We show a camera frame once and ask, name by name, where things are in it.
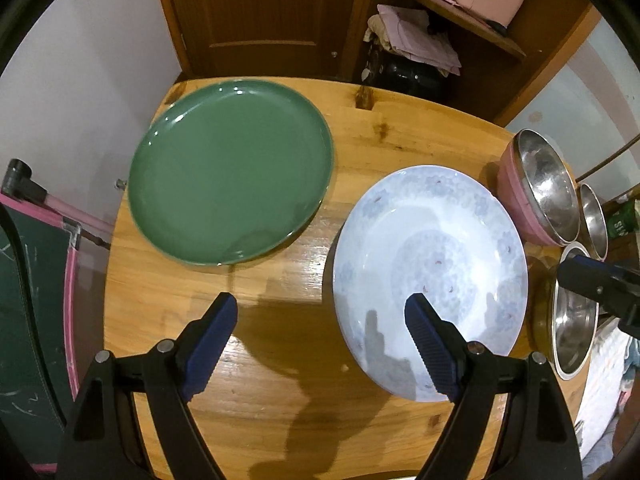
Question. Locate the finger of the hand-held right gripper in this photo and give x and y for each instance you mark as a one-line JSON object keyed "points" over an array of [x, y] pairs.
{"points": [[595, 280]]}

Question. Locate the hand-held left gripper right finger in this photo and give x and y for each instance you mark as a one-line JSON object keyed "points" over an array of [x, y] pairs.
{"points": [[431, 347]]}

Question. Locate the pink steel bowl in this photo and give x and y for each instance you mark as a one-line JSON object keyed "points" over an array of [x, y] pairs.
{"points": [[520, 200]]}

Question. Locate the white-rimmed steel bowl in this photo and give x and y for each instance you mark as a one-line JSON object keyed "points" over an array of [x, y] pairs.
{"points": [[570, 332]]}

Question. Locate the white floral plate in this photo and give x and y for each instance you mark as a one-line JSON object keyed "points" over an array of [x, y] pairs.
{"points": [[425, 220]]}

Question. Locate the frosted sliding door wardrobe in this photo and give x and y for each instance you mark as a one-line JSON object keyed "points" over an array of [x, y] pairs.
{"points": [[585, 90]]}

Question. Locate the small steel bowl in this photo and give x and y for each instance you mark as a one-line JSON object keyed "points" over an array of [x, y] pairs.
{"points": [[594, 220]]}

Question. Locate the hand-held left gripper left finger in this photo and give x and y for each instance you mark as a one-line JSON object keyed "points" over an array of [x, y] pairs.
{"points": [[210, 347]]}

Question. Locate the white patterned blanket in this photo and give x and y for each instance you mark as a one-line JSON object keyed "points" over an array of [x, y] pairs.
{"points": [[605, 385]]}

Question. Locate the pink cloth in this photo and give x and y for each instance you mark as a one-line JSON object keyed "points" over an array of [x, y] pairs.
{"points": [[425, 40]]}

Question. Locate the green ceramic plate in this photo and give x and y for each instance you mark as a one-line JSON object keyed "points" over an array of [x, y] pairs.
{"points": [[230, 170]]}

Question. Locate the black clamp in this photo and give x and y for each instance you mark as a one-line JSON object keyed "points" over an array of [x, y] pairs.
{"points": [[22, 180]]}

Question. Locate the brown wooden shelf unit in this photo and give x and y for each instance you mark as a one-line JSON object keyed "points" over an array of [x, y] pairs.
{"points": [[545, 35]]}

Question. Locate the brown wooden door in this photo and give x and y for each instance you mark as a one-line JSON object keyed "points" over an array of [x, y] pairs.
{"points": [[260, 15]]}

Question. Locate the dark glazed jar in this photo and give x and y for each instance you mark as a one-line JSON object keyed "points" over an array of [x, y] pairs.
{"points": [[400, 77]]}

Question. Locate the pink-framed green chalkboard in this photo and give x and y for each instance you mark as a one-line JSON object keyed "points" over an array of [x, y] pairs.
{"points": [[30, 310]]}

